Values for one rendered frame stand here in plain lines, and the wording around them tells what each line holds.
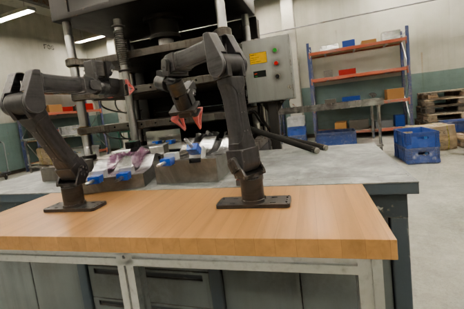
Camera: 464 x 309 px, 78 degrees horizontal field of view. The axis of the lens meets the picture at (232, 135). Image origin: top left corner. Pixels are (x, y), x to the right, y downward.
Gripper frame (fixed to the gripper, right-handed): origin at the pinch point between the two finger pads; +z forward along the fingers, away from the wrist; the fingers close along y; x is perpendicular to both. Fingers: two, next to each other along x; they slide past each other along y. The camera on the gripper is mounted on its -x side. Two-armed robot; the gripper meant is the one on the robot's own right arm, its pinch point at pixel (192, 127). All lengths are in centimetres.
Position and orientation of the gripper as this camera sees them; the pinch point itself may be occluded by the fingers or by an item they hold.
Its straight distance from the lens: 108.6
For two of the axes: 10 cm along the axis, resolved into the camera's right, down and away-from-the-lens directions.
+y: -9.5, 0.8, 2.9
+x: -1.9, 6.0, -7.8
